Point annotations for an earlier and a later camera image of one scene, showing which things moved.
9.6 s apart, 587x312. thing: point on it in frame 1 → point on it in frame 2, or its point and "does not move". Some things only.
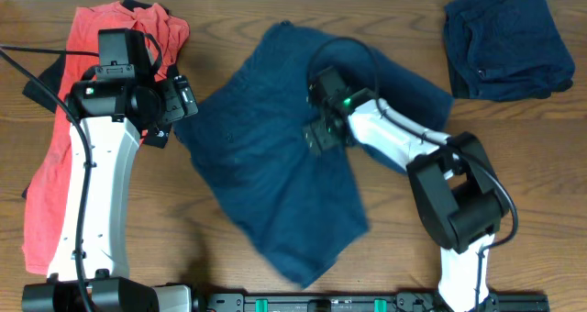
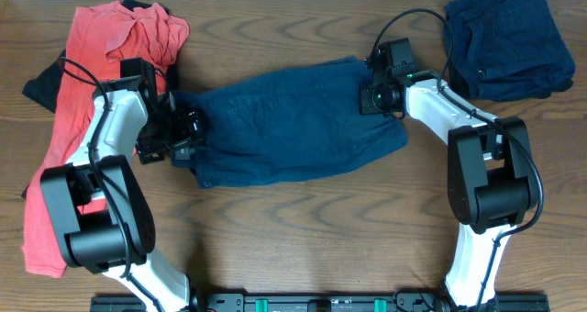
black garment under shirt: x=159 y=136 does not move
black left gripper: x=176 y=110 → x=182 y=136
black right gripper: x=325 y=139 → x=366 y=106
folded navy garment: x=504 y=45 does not move
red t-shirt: x=167 y=38 does not move
